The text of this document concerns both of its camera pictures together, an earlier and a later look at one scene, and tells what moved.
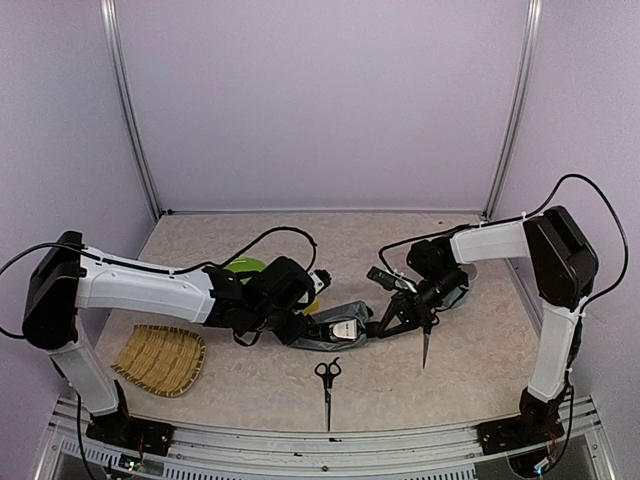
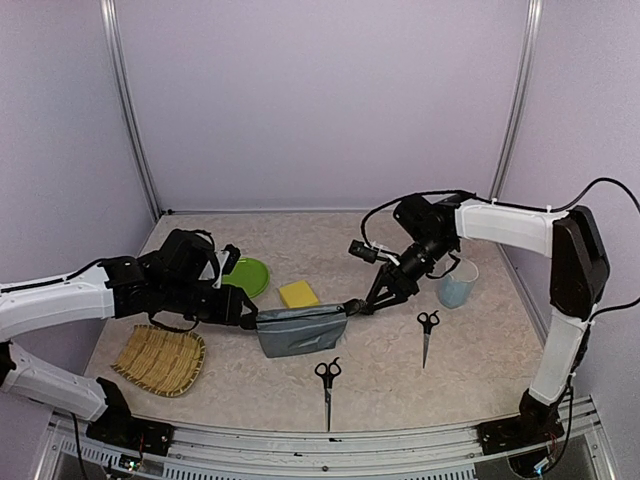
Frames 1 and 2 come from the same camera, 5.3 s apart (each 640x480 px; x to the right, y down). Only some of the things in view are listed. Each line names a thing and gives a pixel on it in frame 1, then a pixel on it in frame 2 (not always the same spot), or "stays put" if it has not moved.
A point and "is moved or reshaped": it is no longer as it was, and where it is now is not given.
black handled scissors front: x=328 y=372 stays put
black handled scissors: x=427 y=333 stays put
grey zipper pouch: x=337 y=329 is moved or reshaped
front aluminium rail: x=221 y=452 stays put
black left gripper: x=289 y=334 → x=229 y=309
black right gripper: x=411 y=318 → x=402 y=284
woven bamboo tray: x=165 y=359 stays put
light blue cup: x=472 y=273 stays put
